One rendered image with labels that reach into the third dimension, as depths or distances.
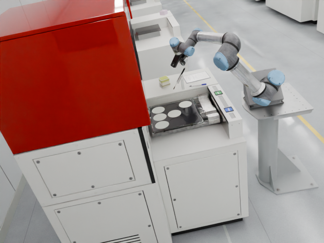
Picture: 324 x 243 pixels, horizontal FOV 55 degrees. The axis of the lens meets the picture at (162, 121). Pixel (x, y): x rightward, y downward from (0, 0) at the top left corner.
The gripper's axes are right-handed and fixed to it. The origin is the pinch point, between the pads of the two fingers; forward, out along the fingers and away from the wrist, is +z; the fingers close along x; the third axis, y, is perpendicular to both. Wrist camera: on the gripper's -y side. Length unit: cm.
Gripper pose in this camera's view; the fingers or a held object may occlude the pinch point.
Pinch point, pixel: (182, 65)
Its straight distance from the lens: 264.7
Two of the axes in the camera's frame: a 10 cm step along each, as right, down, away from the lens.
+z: 2.9, 3.1, 9.1
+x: -7.3, -5.4, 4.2
